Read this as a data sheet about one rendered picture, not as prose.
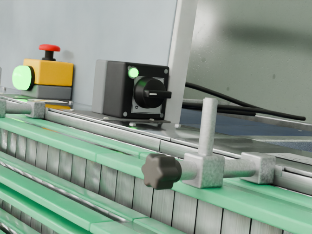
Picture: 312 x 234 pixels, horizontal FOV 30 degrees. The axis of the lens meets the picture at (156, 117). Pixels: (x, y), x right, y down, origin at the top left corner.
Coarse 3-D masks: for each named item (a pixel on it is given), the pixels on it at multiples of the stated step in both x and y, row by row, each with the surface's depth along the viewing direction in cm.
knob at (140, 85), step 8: (144, 80) 81; (152, 80) 80; (136, 88) 80; (144, 88) 80; (152, 88) 80; (160, 88) 81; (136, 96) 81; (144, 96) 79; (152, 96) 79; (160, 96) 80; (168, 96) 81; (144, 104) 80; (152, 104) 81; (160, 104) 82
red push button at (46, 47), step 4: (44, 44) 106; (48, 44) 106; (40, 48) 106; (44, 48) 106; (48, 48) 106; (52, 48) 106; (56, 48) 106; (60, 48) 108; (48, 52) 107; (52, 52) 107; (48, 56) 107; (52, 56) 107
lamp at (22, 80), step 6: (18, 66) 104; (24, 66) 104; (30, 66) 105; (18, 72) 103; (24, 72) 103; (30, 72) 104; (18, 78) 103; (24, 78) 103; (30, 78) 104; (18, 84) 104; (24, 84) 104; (30, 84) 104
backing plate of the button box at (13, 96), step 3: (0, 93) 106; (3, 93) 106; (6, 96) 102; (9, 96) 102; (12, 96) 103; (15, 96) 101; (18, 96) 104; (21, 96) 105; (24, 96) 106; (27, 96) 107; (42, 99) 103; (45, 99) 104; (48, 99) 104; (51, 99) 104; (54, 99) 105; (57, 99) 106
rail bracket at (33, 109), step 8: (0, 72) 84; (0, 80) 85; (0, 104) 84; (8, 104) 86; (16, 104) 86; (24, 104) 87; (32, 104) 87; (40, 104) 88; (0, 112) 84; (8, 112) 86; (16, 112) 86; (24, 112) 87; (32, 112) 87; (40, 112) 88
